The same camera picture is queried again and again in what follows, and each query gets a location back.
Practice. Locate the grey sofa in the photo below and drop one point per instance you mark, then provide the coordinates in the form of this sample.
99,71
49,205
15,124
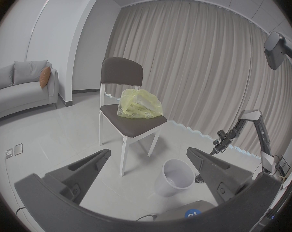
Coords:
15,100

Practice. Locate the black plastic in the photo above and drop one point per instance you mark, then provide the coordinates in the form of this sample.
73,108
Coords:
199,179

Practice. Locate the yellow plastic bag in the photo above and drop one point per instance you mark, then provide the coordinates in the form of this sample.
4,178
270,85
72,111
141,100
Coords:
141,105

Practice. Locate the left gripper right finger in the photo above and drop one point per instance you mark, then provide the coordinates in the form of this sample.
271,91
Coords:
223,180

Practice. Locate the dark grey padded white chair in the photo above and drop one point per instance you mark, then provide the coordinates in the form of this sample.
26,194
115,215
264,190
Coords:
134,127

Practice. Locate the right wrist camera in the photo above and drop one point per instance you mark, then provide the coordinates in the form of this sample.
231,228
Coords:
215,142

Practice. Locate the white trash bin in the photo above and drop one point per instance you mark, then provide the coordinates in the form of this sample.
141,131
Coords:
165,187

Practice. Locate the beige curtain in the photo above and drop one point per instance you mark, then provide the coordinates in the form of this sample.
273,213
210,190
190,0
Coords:
196,69

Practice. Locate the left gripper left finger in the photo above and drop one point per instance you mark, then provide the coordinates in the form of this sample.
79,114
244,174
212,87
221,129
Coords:
71,182

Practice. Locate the orange cushion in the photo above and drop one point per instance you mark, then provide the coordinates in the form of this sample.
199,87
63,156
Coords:
44,77

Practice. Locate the grey cushion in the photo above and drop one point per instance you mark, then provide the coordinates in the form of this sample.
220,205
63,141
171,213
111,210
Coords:
2,78
27,72

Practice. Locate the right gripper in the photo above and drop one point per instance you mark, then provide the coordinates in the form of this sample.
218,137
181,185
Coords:
219,148

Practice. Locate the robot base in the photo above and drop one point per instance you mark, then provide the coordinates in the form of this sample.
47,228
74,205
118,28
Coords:
179,214

